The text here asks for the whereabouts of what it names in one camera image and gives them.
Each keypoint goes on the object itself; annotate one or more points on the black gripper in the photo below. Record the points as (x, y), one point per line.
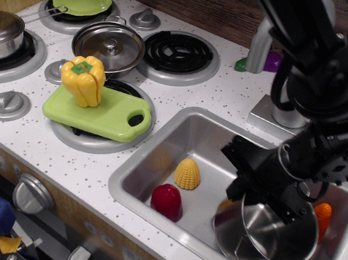
(265, 175)

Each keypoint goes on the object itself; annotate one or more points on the steel pot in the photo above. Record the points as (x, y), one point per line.
(249, 229)

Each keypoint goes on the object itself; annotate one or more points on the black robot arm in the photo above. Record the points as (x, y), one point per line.
(312, 80)

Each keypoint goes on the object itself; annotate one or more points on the stainless steel sink basin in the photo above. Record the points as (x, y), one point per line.
(199, 134)

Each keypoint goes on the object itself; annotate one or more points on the yellow toy corn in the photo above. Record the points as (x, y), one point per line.
(187, 174)

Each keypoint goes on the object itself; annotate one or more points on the red toy fruit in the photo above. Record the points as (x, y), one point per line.
(166, 200)

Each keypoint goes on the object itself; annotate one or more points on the silver toy faucet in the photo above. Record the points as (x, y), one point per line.
(265, 115)

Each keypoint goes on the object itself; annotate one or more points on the orange toy carrot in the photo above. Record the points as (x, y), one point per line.
(323, 213)

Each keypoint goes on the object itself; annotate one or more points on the purple toy eggplant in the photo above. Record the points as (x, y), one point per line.
(271, 64)

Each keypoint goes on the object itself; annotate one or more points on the green plastic cutting board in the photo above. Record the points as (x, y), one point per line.
(119, 116)

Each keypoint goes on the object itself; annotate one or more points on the black burner back right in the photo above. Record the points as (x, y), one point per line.
(177, 58)

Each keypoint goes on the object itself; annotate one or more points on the burner under cutting board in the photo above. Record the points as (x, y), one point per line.
(94, 144)

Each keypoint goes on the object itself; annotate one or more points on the steel pan with lid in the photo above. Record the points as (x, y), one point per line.
(113, 42)

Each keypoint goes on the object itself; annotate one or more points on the yellow toy bell pepper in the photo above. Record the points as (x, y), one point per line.
(84, 78)

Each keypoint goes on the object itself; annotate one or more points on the silver stove knob back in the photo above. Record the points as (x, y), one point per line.
(145, 20)

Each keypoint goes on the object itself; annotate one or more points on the silver stove knob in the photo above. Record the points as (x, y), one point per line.
(53, 72)
(13, 105)
(145, 20)

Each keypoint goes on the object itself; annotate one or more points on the silver oven front knob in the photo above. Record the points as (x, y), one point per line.
(30, 196)

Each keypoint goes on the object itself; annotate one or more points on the silver stove knob middle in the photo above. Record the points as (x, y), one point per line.
(53, 72)

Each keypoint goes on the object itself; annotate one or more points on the burner under green plate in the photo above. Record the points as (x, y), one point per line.
(69, 24)

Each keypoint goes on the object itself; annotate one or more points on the yellow cloth piece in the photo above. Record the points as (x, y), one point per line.
(9, 244)

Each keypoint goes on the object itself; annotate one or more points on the green plastic plate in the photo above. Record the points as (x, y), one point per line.
(83, 7)

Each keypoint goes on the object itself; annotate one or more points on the silver stove knob front left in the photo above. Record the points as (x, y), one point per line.
(13, 105)

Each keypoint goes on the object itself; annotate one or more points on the burner under saucepan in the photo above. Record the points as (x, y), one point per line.
(30, 65)

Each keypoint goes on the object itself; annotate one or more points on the steel saucepan with lid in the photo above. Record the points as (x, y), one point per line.
(12, 28)

